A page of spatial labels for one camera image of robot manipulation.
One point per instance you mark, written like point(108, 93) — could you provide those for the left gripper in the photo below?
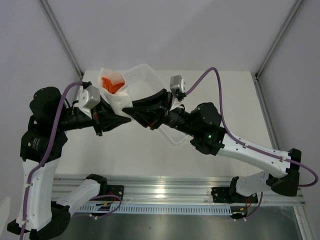
point(104, 118)

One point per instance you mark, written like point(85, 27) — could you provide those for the aluminium frame post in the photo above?
point(53, 21)
point(280, 36)

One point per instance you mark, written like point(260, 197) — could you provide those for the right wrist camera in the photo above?
point(177, 87)

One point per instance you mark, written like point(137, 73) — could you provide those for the white slotted cable duct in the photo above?
point(160, 209)

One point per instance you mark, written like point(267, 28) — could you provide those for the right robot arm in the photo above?
point(203, 124)

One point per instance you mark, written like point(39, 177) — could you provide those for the white paper napkin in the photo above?
point(121, 99)

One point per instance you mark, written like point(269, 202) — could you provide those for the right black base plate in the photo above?
point(227, 195)

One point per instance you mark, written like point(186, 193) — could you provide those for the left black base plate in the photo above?
point(117, 190)

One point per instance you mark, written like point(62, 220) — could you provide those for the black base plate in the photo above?
point(227, 195)
point(117, 190)

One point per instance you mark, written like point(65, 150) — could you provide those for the left aluminium frame post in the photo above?
point(53, 21)

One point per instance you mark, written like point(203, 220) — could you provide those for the large white plastic basket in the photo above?
point(142, 81)

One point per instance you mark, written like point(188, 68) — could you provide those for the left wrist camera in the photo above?
point(88, 98)

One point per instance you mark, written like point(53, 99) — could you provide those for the orange plastic fork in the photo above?
point(107, 84)

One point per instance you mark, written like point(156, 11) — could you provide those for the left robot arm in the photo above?
point(40, 217)

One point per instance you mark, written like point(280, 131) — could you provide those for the aluminium mounting rail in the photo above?
point(166, 190)

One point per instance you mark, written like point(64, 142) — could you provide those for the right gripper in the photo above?
point(147, 112)

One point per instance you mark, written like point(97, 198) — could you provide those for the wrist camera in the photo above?
point(88, 98)
point(177, 87)

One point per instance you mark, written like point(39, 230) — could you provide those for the small white plastic tray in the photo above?
point(175, 136)

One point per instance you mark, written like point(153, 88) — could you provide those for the right aluminium frame post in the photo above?
point(280, 36)

